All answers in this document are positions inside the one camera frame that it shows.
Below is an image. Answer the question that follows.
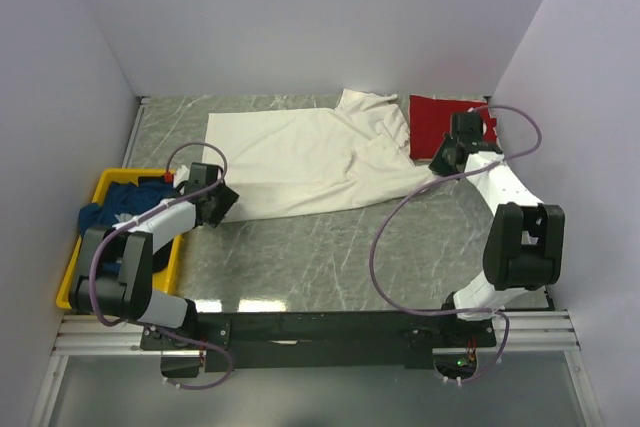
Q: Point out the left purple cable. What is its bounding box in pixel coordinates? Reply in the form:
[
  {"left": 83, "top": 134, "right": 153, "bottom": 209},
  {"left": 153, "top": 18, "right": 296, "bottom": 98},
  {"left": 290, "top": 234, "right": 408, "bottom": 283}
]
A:
[{"left": 88, "top": 141, "right": 235, "bottom": 391}]

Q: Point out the purple cable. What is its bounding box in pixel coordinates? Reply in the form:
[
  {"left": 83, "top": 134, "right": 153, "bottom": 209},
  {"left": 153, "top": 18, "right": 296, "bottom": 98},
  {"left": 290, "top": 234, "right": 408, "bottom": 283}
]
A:
[
  {"left": 88, "top": 141, "right": 235, "bottom": 391},
  {"left": 368, "top": 105, "right": 544, "bottom": 387}
]

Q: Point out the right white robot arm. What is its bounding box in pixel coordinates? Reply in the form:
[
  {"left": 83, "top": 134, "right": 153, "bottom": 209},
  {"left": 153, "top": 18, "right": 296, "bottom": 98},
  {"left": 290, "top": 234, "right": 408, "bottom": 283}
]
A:
[{"left": 430, "top": 111, "right": 565, "bottom": 321}]

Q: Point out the white t shirt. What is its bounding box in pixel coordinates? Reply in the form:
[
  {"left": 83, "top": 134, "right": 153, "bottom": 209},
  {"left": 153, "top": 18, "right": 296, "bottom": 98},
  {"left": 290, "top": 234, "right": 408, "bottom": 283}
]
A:
[{"left": 205, "top": 90, "right": 435, "bottom": 222}]

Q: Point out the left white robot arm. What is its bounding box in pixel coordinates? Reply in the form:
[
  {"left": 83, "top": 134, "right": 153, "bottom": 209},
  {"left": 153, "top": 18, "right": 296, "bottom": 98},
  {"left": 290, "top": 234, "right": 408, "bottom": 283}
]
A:
[{"left": 67, "top": 162, "right": 239, "bottom": 337}]

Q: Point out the folded red t shirt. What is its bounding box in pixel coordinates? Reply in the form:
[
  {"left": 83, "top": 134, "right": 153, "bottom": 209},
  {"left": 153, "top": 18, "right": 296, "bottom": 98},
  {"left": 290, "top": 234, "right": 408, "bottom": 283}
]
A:
[{"left": 408, "top": 95, "right": 486, "bottom": 161}]

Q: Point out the black base bar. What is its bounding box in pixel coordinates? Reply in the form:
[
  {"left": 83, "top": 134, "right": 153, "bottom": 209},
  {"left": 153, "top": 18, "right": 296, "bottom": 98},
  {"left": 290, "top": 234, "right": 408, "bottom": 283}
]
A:
[{"left": 139, "top": 310, "right": 499, "bottom": 379}]

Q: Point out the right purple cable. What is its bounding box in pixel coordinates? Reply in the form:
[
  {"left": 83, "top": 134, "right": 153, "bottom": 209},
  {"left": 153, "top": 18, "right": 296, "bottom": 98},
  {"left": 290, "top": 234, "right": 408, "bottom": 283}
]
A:
[{"left": 368, "top": 105, "right": 544, "bottom": 387}]

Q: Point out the black garment in bin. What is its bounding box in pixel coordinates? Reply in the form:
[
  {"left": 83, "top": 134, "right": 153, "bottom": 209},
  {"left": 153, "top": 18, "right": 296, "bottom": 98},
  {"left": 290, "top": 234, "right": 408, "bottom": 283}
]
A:
[{"left": 136, "top": 176, "right": 173, "bottom": 273}]

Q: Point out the blue t shirt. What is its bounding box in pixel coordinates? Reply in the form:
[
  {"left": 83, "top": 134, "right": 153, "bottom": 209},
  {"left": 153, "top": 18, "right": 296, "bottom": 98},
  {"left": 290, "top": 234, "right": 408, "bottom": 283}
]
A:
[{"left": 77, "top": 181, "right": 174, "bottom": 237}]

